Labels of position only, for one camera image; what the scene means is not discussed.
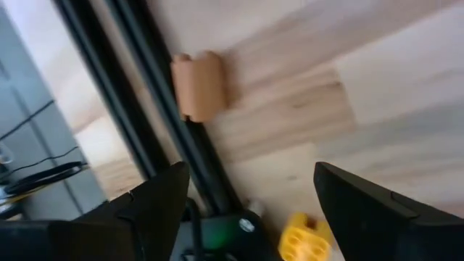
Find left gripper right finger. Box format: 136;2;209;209
313;161;464;261

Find black floor cables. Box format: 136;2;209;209
0;144;90;218

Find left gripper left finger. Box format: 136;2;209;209
74;161;191;261

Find black aluminium frame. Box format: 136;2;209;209
52;0;247;218

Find tan brown cylinder toy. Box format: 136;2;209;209
170;49;228;123

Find yellow toy brick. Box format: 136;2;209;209
277;211;334;261

